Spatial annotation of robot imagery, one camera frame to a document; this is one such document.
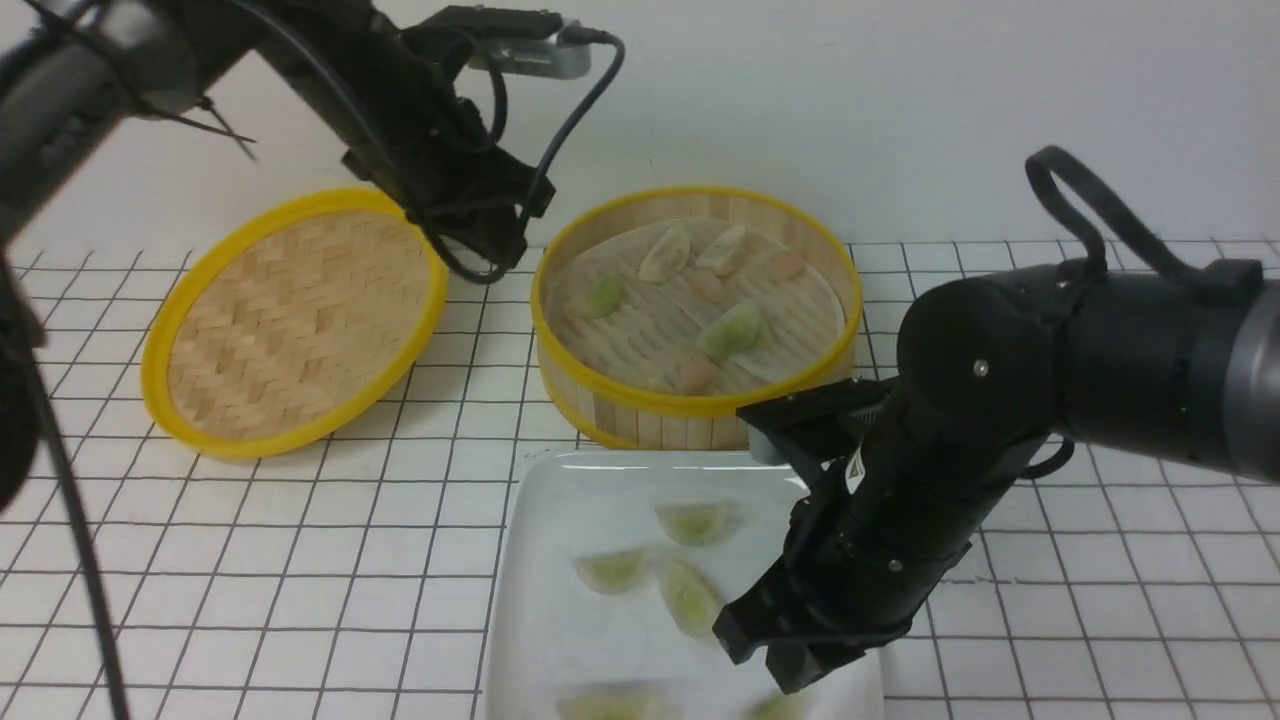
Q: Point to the yellow rimmed bamboo steamer lid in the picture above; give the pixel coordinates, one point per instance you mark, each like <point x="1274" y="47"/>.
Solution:
<point x="292" y="326"/>

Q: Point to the white dumpling back left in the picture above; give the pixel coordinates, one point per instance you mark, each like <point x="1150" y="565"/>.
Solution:
<point x="667" y="257"/>

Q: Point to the pink dumpling centre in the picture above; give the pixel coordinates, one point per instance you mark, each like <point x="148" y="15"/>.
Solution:
<point x="707" y="288"/>

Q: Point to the green dumpling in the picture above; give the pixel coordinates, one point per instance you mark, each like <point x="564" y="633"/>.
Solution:
<point x="778" y="706"/>
<point x="598" y="300"/>

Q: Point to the green dumpling plate bottom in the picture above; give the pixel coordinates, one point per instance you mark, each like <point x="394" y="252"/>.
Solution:
<point x="611" y="704"/>

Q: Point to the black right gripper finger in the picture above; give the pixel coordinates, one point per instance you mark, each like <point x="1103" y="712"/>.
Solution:
<point x="795" y="665"/>
<point x="757" y="617"/>

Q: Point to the pink dumpling front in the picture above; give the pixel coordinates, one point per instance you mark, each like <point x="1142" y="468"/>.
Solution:
<point x="697" y="378"/>

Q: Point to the white dumpling back right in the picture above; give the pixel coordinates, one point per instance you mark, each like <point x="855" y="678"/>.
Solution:
<point x="723" y="256"/>

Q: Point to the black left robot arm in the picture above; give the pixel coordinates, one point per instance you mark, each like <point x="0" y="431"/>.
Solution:
<point x="88" y="65"/>

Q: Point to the green dumpling steamer centre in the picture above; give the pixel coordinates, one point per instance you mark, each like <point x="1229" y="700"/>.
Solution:
<point x="734" y="332"/>

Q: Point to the green dumpling plate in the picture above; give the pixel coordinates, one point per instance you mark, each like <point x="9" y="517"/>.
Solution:
<point x="692" y="601"/>
<point x="611" y="704"/>
<point x="695" y="524"/>
<point x="614" y="572"/>

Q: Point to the white dumpling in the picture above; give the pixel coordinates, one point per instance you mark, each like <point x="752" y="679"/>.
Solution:
<point x="667" y="257"/>
<point x="723" y="256"/>

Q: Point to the green dumpling plate top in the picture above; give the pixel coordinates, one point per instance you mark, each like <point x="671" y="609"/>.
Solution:
<point x="695" y="524"/>

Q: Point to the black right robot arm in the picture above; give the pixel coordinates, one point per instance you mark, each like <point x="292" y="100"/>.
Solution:
<point x="999" y="376"/>

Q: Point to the white steamer liner paper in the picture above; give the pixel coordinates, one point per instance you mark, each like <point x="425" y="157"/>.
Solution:
<point x="657" y="327"/>

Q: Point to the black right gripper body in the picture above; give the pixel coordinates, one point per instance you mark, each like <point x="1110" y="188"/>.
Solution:
<point x="897" y="487"/>

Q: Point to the white square plate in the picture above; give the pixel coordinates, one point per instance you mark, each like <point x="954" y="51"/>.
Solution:
<point x="552" y="637"/>

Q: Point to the green dumpling plate left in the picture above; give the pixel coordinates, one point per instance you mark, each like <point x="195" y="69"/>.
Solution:
<point x="614" y="572"/>

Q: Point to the pink dumpling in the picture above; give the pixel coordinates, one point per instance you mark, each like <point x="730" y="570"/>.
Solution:
<point x="697" y="378"/>
<point x="707" y="288"/>
<point x="785" y="267"/>

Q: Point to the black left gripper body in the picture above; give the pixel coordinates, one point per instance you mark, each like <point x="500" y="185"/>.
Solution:
<point x="436" y="94"/>

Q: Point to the yellow rimmed bamboo steamer basket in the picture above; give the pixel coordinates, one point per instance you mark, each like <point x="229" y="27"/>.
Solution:
<point x="620" y="416"/>

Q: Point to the pink dumpling back right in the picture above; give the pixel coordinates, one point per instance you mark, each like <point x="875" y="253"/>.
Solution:
<point x="785" y="267"/>

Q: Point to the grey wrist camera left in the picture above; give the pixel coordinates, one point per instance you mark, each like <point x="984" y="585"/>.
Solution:
<point x="531" y="57"/>

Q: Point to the green dumpling plate centre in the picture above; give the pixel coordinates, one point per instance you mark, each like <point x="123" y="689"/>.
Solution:
<point x="692" y="601"/>

